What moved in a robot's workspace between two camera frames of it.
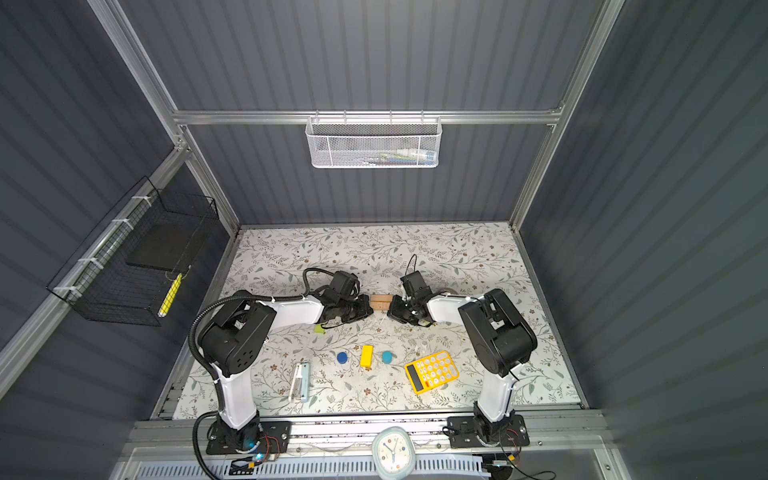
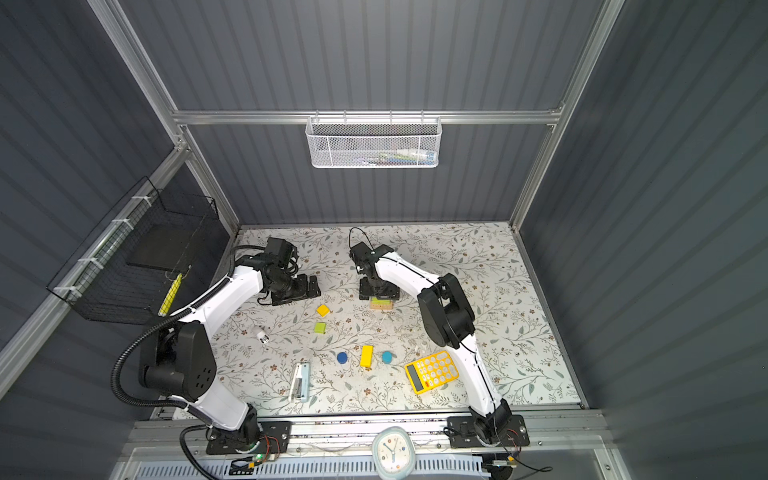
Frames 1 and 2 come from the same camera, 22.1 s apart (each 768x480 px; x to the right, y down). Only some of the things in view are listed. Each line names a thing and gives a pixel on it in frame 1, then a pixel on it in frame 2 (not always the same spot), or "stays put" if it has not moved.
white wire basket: [368, 142] stays put
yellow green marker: [162, 312] stays put
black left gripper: [366, 309] → [302, 291]
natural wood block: [380, 305] stays put
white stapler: [301, 384] stays put
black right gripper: [395, 311] → [364, 292]
